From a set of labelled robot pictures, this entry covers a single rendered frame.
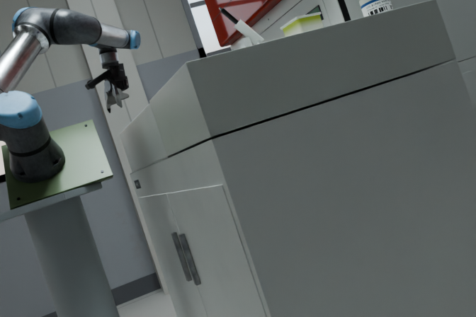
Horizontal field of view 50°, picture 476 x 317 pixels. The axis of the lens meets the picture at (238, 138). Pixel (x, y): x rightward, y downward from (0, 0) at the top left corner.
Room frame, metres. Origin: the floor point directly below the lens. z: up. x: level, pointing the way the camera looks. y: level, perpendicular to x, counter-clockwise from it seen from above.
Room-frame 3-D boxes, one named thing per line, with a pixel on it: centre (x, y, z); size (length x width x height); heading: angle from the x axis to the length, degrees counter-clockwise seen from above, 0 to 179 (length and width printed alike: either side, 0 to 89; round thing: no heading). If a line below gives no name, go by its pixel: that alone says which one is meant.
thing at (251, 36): (1.33, -0.11, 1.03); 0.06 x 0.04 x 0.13; 112
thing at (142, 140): (1.53, 0.24, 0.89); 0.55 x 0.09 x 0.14; 22
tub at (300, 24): (1.23, -0.24, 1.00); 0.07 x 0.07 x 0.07; 29
